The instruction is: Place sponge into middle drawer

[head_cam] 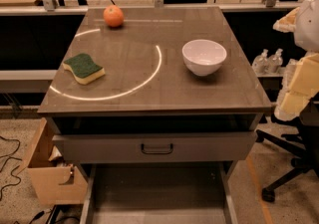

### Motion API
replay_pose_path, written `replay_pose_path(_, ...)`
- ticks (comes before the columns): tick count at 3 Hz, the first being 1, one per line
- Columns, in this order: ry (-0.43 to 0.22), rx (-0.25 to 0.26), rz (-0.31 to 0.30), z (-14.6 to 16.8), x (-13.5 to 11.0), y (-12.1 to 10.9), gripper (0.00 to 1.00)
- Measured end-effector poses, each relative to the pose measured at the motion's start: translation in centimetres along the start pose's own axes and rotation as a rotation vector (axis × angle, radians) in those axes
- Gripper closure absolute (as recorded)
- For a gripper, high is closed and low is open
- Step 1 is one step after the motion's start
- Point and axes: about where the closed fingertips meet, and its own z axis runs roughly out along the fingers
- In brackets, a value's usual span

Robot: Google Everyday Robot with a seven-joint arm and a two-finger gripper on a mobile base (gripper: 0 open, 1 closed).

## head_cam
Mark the open grey middle drawer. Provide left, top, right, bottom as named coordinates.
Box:
left=80, top=162, right=239, bottom=224

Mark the orange fruit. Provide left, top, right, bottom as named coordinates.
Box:
left=103, top=5, right=124, bottom=27

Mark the clear bottle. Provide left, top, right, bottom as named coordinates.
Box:
left=252, top=49, right=268, bottom=75
left=266, top=49, right=283, bottom=74

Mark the closed grey drawer with handle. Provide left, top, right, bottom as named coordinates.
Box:
left=53, top=131, right=256, bottom=164

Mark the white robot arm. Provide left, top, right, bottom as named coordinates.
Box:
left=273, top=0, right=319, bottom=120

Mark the clear bottle right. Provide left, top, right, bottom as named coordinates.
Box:
left=266, top=49, right=283, bottom=74

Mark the clear bottle left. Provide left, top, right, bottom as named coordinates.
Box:
left=252, top=49, right=268, bottom=75

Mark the cardboard box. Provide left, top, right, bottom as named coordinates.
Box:
left=18, top=118, right=88, bottom=205

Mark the black office chair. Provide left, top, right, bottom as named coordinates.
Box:
left=255, top=93, right=319, bottom=203

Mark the white bowl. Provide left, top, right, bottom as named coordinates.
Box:
left=181, top=39, right=227, bottom=77

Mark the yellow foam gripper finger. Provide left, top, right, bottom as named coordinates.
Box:
left=274, top=52, right=319, bottom=120
left=273, top=8, right=299, bottom=33

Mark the grey drawer cabinet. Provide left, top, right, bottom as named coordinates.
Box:
left=37, top=5, right=273, bottom=224

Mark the black floor cable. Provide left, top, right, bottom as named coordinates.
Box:
left=0, top=134, right=24, bottom=202

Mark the green and yellow sponge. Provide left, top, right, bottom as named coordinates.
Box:
left=62, top=53, right=105, bottom=85

